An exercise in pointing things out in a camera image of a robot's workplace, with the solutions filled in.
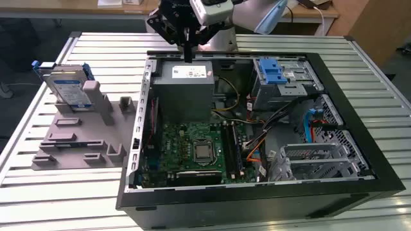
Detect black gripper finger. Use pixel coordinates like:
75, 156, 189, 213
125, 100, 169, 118
146, 9, 191, 64
189, 21, 226, 64

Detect hard disk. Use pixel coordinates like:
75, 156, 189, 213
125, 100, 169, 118
33, 61, 97, 113

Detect silver metal disk bay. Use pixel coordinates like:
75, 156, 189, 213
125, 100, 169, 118
279, 143, 361, 181

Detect blue plastic drive latch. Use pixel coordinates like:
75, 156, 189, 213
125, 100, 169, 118
259, 58, 289, 85

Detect wooden desk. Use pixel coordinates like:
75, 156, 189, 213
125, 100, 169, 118
0, 0, 342, 37

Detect grey power supply unit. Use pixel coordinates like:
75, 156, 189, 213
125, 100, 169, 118
151, 60, 215, 123

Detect dark device on desk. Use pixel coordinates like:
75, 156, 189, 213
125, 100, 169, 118
297, 0, 331, 10

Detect metal optical drive cage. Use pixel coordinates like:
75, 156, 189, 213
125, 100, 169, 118
251, 57, 325, 111

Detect CPU socket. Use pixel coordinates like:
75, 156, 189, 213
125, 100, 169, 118
191, 139, 217, 167

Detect green motherboard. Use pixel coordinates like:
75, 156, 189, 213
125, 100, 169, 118
141, 121, 258, 187

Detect black RAM slot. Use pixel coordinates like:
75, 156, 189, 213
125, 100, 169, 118
223, 122, 235, 178

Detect dark blue RAM stick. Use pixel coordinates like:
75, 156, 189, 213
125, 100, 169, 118
233, 124, 245, 173

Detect silver CPU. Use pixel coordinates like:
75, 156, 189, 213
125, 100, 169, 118
194, 145, 213, 159

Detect grey parts rack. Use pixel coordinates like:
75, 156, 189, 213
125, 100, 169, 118
31, 81, 139, 170

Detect brown wooden cabinet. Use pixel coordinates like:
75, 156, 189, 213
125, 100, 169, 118
327, 0, 411, 65

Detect black graphics card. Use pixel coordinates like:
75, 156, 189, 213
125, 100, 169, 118
167, 169, 223, 186

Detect black open PC case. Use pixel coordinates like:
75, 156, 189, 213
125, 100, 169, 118
115, 50, 406, 229

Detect yellow and black wire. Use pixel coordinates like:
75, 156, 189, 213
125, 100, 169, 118
211, 76, 242, 113

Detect white cable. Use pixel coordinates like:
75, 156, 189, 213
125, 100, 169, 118
313, 6, 327, 37

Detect thin red wire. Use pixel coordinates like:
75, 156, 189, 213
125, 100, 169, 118
146, 97, 161, 149

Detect black sleeved cable bundle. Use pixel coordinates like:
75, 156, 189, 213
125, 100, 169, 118
243, 95, 322, 150

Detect blue flat data wire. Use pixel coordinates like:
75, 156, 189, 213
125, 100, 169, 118
302, 107, 326, 145

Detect orange and red wires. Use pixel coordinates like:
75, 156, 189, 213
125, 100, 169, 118
246, 141, 267, 164

